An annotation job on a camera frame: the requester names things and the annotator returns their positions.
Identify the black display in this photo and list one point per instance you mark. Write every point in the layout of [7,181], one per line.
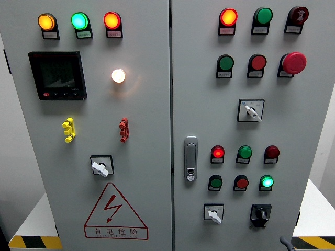
[57,75]

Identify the small green round lamp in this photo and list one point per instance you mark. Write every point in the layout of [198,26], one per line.
[266,181]
[245,152]

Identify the red warning triangle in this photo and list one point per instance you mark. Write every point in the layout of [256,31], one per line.
[112,207]

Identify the small red push button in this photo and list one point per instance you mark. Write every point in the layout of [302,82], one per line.
[241,182]

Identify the white lamp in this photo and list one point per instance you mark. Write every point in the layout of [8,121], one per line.
[118,75]

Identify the large green round lamp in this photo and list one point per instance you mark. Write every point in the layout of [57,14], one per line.
[79,21]
[264,16]

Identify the large red stop button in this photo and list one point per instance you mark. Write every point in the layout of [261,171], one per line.
[294,63]

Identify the small red round lamp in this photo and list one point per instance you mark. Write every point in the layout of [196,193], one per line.
[217,152]
[272,151]

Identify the large yellow round lamp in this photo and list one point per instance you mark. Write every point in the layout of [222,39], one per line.
[46,22]

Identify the pale grey cabinet door with lock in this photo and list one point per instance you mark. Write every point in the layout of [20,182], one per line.
[288,117]

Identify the black and yellow striped tape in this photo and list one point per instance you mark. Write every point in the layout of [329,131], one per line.
[316,243]
[36,242]

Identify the small green push button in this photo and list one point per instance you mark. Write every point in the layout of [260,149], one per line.
[216,182]

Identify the small label plate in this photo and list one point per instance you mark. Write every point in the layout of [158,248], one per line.
[114,34]
[239,189]
[293,29]
[255,74]
[217,160]
[224,74]
[50,35]
[259,30]
[284,74]
[214,189]
[242,161]
[265,189]
[84,34]
[226,31]
[270,161]

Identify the pale grey cabinet door with display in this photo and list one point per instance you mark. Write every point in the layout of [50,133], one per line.
[146,117]

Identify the large red push button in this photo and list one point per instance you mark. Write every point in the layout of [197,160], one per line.
[258,62]

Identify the large green push button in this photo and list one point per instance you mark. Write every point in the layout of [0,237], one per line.
[226,63]

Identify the large red round lamp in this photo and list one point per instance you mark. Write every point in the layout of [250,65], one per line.
[112,20]
[228,17]

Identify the black door hinge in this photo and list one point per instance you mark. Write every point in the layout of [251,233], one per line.
[56,230]
[7,61]
[298,219]

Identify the dark red buzzer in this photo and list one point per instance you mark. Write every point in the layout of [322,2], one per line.
[299,15]

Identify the silver door lock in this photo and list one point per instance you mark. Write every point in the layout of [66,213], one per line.
[191,157]

